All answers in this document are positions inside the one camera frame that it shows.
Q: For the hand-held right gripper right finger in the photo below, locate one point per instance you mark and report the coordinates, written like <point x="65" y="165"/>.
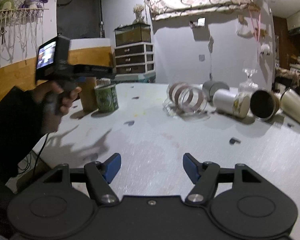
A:
<point x="190" y="167"/>

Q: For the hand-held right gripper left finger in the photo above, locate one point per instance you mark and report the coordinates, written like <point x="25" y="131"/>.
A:
<point x="113" y="167"/>

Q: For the person's left forearm black sleeve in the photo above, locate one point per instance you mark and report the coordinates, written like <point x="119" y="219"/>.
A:
<point x="12" y="127"/>

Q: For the brown wooden cup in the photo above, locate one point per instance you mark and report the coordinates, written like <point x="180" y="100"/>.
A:
<point x="88" y="95"/>

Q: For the clear glass cup brown stripes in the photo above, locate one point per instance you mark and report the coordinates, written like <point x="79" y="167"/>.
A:
<point x="187" y="98"/>

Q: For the white printed cup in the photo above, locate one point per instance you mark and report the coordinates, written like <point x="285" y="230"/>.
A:
<point x="231" y="102"/>

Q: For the grey cup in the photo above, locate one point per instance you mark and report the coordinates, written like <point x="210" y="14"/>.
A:
<point x="215" y="88"/>

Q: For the black steel-rimmed cup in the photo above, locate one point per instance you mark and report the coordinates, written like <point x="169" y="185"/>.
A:
<point x="263" y="103"/>

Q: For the cream cup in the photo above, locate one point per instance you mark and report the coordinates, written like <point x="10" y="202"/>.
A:
<point x="295" y="105"/>

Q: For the person's left hand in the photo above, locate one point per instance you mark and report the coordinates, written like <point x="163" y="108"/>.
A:
<point x="65" y="102"/>

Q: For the green printed tin can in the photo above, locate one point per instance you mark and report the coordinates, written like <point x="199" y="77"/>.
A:
<point x="106" y="98"/>

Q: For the purple plush toy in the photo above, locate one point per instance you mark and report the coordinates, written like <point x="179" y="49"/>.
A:
<point x="32" y="2"/>

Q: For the white plastic drawer unit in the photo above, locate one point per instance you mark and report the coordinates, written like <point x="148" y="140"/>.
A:
<point x="133" y="58"/>

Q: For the glass terrarium tank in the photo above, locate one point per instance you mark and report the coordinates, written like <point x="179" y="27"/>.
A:
<point x="132" y="33"/>

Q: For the green plush toy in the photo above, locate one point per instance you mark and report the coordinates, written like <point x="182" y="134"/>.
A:
<point x="5" y="5"/>

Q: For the teal storage bin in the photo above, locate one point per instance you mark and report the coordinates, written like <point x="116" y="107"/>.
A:
<point x="147" y="77"/>

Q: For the dried flower bunch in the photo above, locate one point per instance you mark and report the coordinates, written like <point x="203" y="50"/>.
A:
<point x="138" y="12"/>

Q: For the clear glass goblet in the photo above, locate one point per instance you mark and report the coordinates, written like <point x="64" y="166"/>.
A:
<point x="248" y="82"/>

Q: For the small white plush toy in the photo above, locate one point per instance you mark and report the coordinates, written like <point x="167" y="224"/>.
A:
<point x="265" y="49"/>

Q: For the pink ribbon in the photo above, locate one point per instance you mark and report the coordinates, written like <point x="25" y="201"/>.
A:
<point x="255" y="27"/>

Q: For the macrame wall hammock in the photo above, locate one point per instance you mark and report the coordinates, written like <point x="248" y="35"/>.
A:
<point x="17" y="22"/>

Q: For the small wall photo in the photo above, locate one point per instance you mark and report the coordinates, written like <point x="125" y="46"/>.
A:
<point x="198" y="22"/>

